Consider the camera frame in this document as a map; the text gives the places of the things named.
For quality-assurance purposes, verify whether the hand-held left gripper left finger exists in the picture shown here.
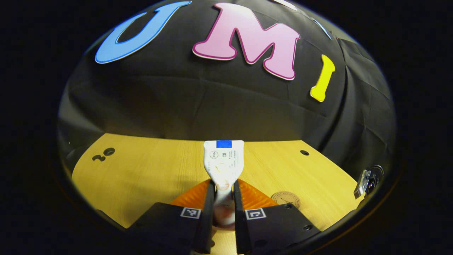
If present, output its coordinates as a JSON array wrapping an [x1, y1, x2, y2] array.
[[127, 179, 216, 255]]

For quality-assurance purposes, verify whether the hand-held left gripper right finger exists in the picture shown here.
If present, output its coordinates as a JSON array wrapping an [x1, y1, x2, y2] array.
[[232, 179, 321, 255]]

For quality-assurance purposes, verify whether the white toothpaste tube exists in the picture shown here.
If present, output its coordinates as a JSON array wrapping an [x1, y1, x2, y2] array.
[[203, 140, 245, 229]]

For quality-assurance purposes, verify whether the black backdrop cloth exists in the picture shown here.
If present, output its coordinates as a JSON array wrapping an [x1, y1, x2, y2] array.
[[57, 0, 397, 177]]

